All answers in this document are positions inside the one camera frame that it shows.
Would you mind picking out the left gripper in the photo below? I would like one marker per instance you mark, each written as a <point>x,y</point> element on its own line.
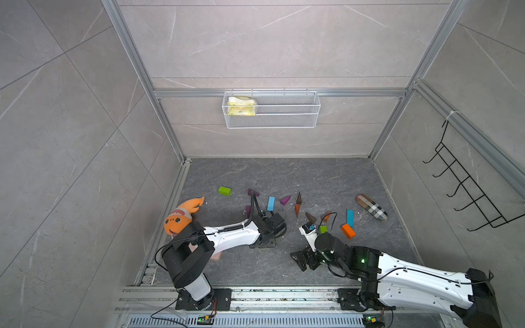
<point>273,242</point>

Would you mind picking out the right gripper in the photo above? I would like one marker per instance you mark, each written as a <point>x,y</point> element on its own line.
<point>307,254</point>

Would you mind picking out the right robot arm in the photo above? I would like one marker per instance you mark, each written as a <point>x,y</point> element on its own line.
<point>387,283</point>

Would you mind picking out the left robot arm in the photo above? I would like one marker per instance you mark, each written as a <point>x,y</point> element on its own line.
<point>187,255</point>

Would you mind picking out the light blue long block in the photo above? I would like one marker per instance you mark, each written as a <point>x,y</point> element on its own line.
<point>271,203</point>

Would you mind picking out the brown wedge flat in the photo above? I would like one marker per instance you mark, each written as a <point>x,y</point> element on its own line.
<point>311,218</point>

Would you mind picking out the orange block right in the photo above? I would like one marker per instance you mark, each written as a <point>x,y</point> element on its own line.
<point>348,231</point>

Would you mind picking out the pink rounded case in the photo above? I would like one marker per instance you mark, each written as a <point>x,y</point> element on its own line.
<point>216,257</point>

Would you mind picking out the teal blue block right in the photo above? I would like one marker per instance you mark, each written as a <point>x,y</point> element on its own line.
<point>350,218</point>

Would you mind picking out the plaid patterned pouch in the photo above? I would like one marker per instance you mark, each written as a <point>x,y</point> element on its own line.
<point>372,207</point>

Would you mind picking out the orange plush fish toy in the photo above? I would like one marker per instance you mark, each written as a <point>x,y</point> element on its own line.
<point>181,216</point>

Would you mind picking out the yellow cloth in basket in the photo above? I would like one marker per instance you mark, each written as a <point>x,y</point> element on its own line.
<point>241,106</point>

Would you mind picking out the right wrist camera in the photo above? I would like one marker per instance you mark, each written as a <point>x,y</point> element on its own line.
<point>309,231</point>

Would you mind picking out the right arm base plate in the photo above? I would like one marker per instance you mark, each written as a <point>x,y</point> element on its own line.
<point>360,301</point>

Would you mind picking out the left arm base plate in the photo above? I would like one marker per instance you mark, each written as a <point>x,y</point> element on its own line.
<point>218,299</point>

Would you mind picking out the white wire mesh basket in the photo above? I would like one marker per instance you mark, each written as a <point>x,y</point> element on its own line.
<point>276,109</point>

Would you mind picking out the metal front rail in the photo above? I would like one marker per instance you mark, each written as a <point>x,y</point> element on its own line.
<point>270,306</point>

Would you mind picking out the black wire hook rack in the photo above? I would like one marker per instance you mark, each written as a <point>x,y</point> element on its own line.
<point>466,184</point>

